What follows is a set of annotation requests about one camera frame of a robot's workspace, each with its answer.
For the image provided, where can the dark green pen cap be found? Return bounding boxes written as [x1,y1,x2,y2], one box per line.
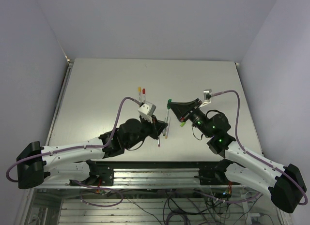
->
[167,99,172,109]

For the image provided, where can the yellow marker pen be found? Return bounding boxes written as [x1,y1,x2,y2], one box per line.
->
[138,87,142,103]

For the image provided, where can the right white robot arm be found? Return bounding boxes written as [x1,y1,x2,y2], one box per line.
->
[167,99,307,213]

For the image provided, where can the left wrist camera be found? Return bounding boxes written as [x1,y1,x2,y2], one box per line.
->
[138,102,156,123]

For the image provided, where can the white marker pen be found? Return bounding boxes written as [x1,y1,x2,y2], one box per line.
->
[162,116,168,136]

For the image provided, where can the aluminium table edge rail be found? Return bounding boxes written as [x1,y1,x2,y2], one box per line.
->
[45,60,75,146]

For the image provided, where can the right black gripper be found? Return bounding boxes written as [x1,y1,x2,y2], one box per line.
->
[168,99,213,138]

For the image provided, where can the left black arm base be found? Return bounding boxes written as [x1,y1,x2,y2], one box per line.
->
[69,160,114,186]

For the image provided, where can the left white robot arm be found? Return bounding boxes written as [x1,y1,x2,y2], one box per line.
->
[16,116,168,189]

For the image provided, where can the aluminium frame rail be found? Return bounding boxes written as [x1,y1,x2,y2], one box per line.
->
[27,168,279,190]

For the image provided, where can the orange marker pen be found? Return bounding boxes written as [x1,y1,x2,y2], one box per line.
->
[165,117,171,139]

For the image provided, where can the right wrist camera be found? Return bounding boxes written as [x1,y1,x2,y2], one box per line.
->
[200,89,212,108]

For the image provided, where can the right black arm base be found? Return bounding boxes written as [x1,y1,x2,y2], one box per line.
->
[194,159,233,185]

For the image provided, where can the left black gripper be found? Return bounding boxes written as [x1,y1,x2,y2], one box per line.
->
[125,114,167,149]

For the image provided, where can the red marker pen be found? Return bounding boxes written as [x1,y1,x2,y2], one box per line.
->
[142,93,146,103]

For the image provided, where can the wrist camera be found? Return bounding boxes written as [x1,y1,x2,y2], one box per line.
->
[138,102,156,123]
[200,89,212,108]

